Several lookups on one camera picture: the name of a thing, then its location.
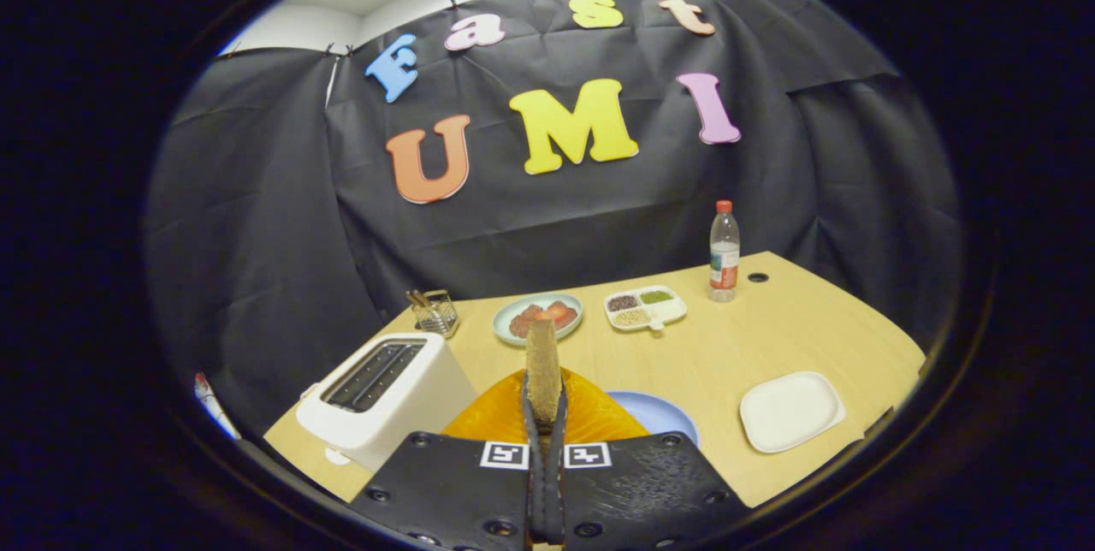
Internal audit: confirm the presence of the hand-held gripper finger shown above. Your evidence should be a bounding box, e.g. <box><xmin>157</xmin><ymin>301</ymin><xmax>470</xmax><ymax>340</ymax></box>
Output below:
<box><xmin>546</xmin><ymin>367</ymin><xmax>754</xmax><ymax>548</ymax></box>
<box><xmin>349</xmin><ymin>367</ymin><xmax>548</xmax><ymax>548</ymax></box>

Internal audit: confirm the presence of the brown toast bread slice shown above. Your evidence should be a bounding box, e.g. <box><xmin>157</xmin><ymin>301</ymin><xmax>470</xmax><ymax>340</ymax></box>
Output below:
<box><xmin>524</xmin><ymin>319</ymin><xmax>563</xmax><ymax>425</ymax></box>

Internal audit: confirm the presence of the blue round plate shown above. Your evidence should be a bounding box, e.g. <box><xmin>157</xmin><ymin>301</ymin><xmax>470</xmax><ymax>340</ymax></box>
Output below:
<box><xmin>603</xmin><ymin>390</ymin><xmax>701</xmax><ymax>447</ymax></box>

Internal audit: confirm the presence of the white toaster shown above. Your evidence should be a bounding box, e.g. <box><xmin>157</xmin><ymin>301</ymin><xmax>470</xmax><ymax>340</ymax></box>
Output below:
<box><xmin>296</xmin><ymin>332</ymin><xmax>476</xmax><ymax>473</ymax></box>

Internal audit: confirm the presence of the brown meat patty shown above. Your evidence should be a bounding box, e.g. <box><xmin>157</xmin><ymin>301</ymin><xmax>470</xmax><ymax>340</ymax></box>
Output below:
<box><xmin>510</xmin><ymin>305</ymin><xmax>548</xmax><ymax>340</ymax></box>

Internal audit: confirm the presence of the pale green round plate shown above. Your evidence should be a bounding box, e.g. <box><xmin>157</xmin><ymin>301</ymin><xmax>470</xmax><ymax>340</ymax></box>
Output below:
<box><xmin>493</xmin><ymin>293</ymin><xmax>584</xmax><ymax>347</ymax></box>

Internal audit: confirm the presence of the white divided seed dish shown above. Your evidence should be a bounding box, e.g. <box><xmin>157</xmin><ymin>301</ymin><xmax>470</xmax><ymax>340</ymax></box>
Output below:
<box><xmin>604</xmin><ymin>286</ymin><xmax>688</xmax><ymax>333</ymax></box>

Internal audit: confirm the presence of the white square plate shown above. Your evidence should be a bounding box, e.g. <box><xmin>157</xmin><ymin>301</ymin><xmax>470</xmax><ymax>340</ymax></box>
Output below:
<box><xmin>739</xmin><ymin>371</ymin><xmax>847</xmax><ymax>454</ymax></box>

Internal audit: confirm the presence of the clear bottle with red cap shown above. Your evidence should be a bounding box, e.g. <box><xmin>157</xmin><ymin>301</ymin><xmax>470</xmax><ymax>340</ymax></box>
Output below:
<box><xmin>708</xmin><ymin>200</ymin><xmax>741</xmax><ymax>304</ymax></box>

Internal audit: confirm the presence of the white and red object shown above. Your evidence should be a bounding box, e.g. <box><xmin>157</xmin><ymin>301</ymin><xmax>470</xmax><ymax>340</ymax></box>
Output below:
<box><xmin>195</xmin><ymin>373</ymin><xmax>242</xmax><ymax>441</ymax></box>

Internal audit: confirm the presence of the wire basket with sticks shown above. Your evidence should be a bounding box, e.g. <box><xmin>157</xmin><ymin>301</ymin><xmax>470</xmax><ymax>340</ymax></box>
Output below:
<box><xmin>405</xmin><ymin>289</ymin><xmax>460</xmax><ymax>340</ymax></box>

